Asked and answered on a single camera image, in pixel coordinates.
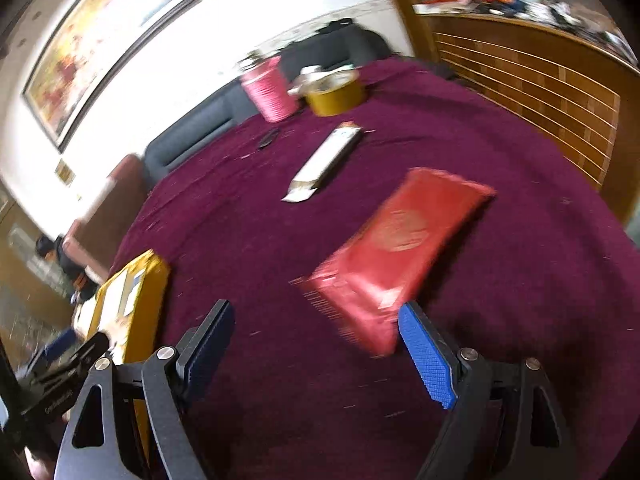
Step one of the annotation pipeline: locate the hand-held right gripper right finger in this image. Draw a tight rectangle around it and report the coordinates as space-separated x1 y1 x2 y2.
398 301 581 480

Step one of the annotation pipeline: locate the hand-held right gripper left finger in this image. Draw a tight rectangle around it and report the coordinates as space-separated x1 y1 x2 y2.
54 299 236 480

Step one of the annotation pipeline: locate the yellow cardboard box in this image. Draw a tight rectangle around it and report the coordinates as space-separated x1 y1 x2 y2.
75 249 171 461

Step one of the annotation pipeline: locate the red foil packet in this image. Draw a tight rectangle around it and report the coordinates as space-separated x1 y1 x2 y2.
290 167 497 358

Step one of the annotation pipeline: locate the maroon tablecloth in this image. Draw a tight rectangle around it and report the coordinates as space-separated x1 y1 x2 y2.
107 55 638 480

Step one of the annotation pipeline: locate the wooden cabinet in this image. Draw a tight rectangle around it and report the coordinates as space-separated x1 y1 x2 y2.
0 190 76 341

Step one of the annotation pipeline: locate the brown armchair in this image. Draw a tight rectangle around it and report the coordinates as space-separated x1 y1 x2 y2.
62 155 151 271

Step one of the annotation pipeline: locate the long white carton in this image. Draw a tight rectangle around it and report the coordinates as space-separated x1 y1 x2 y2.
281 122 362 204

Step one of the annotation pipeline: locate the dark grey sofa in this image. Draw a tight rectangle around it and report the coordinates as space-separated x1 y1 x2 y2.
144 20 393 183

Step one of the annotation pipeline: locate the pink mesh basket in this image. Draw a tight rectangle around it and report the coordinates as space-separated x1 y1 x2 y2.
240 55 300 123

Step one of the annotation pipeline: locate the yellow tape roll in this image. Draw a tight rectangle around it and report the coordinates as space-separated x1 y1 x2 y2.
302 69 366 117

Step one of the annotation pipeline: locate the white tissue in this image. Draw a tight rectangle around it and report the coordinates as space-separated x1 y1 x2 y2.
287 66 326 98

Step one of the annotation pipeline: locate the wooden counter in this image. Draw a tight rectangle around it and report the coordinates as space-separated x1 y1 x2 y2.
375 0 640 226

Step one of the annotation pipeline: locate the framed wall painting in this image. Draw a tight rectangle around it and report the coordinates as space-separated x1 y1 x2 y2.
21 0 202 153

